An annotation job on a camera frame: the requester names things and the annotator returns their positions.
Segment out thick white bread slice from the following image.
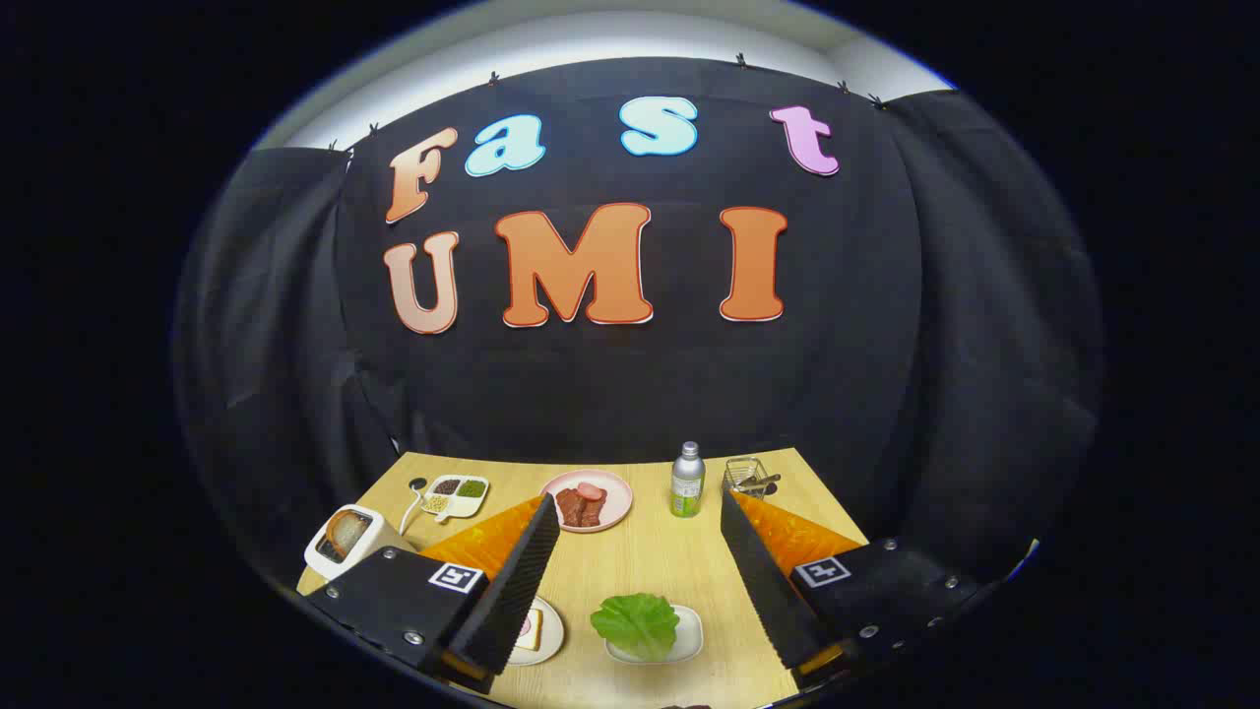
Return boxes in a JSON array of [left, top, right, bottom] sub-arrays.
[[329, 511, 371, 558]]

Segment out pink plate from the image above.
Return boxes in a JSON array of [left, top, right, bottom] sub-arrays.
[[539, 469, 634, 534]]

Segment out small wire basket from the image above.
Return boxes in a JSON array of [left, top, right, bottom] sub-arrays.
[[724, 457, 779, 496]]

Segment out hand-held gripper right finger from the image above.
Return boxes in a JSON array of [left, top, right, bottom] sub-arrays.
[[719, 488, 988, 690]]

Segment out green lettuce leaf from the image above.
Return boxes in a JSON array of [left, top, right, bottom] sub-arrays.
[[590, 593, 681, 663]]

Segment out white square plate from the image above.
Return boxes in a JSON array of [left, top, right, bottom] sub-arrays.
[[603, 604, 705, 666]]

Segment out white toaster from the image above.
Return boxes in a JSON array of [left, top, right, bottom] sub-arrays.
[[303, 504, 419, 582]]

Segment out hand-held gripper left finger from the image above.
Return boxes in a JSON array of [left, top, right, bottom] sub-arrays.
[[303, 494, 562, 695]]

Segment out green label metal bottle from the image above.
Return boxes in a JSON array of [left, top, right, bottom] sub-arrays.
[[670, 441, 706, 519]]

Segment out brown meat slices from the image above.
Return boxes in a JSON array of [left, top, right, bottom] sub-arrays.
[[556, 486, 604, 530]]

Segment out white toaster cable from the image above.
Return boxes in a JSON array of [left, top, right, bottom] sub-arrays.
[[399, 477, 431, 538]]

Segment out white divided dish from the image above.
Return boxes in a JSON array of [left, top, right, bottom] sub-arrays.
[[423, 475, 490, 523]]

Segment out round white plate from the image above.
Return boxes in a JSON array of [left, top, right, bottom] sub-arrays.
[[507, 596, 565, 668]]

